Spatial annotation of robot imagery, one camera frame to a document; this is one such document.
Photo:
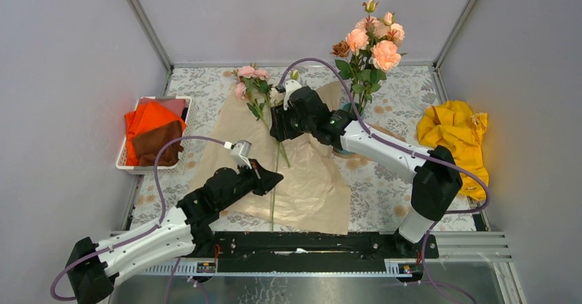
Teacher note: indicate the orange cloth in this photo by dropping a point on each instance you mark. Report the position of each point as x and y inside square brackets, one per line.
[144, 118]

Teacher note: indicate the peach kraft wrapping paper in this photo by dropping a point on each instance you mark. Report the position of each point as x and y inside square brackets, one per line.
[320, 192]

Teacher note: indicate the aluminium frame rail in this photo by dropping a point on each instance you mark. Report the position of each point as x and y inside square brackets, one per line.
[150, 33]

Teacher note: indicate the yellow crumpled cloth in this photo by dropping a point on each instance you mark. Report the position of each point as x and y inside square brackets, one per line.
[455, 126]

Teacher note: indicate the pink cloth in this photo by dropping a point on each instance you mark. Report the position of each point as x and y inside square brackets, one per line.
[175, 105]

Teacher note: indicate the brown cloth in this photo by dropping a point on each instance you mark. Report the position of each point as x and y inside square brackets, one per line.
[148, 144]

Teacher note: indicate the white plastic basket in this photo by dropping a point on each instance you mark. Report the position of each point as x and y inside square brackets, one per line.
[187, 115]

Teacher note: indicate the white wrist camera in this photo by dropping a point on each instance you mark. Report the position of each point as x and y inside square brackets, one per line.
[239, 152]
[287, 88]

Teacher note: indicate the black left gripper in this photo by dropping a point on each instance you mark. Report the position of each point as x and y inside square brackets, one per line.
[263, 179]

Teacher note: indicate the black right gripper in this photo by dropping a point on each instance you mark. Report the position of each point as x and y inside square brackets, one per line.
[278, 117]

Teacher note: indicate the teal cylindrical vase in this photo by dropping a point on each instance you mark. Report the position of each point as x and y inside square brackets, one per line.
[346, 125]

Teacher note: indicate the floral patterned table mat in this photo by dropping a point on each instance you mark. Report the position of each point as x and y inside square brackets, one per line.
[397, 106]

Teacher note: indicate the cream rose stem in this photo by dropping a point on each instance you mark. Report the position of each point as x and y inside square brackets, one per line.
[275, 100]

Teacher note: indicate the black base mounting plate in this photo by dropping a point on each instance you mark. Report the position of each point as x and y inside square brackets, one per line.
[265, 252]

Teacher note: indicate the pink bud rose stem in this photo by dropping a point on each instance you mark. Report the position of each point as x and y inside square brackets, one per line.
[381, 54]

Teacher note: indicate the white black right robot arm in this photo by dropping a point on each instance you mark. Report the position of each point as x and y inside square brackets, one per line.
[433, 174]

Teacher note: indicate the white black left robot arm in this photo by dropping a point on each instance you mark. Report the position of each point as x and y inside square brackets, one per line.
[95, 268]

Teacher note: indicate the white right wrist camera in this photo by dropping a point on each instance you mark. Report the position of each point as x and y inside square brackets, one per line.
[287, 88]

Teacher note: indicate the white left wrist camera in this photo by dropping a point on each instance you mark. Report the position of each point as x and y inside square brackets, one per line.
[239, 152]

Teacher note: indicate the peach rose stem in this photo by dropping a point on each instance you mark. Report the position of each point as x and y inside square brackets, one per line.
[357, 41]

